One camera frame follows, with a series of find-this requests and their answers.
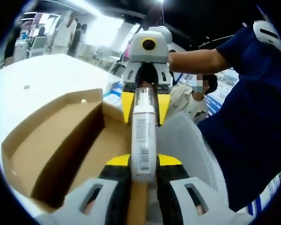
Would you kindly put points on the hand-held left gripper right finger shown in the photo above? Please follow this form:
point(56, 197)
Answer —
point(178, 201)

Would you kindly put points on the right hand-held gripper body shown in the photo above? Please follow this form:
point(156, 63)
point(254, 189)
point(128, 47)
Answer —
point(138, 55)

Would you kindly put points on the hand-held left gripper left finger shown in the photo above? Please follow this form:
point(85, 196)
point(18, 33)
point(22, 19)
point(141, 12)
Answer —
point(107, 201)

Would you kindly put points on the white spray bottle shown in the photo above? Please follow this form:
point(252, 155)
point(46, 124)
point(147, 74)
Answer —
point(144, 131)

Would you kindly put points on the brown cardboard shoe box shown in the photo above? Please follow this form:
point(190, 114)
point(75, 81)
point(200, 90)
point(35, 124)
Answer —
point(49, 131)

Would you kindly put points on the person's right hand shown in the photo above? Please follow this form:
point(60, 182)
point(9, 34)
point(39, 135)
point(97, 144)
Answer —
point(144, 83)

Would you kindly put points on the blue wet wipes packet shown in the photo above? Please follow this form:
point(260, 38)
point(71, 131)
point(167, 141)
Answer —
point(113, 96)

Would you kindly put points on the blue white display board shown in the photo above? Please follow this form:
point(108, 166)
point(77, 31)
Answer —
point(226, 76)

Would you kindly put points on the person's navy shirt torso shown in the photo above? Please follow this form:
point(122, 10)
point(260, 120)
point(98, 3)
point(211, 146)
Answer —
point(253, 117)

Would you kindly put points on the white grey office chair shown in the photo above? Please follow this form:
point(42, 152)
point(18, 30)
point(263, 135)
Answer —
point(38, 45)

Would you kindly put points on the white worn device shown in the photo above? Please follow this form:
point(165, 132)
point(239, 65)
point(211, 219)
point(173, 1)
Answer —
point(268, 35)

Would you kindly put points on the pink purple wall screens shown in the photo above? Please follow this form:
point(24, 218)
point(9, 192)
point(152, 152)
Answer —
point(40, 21)

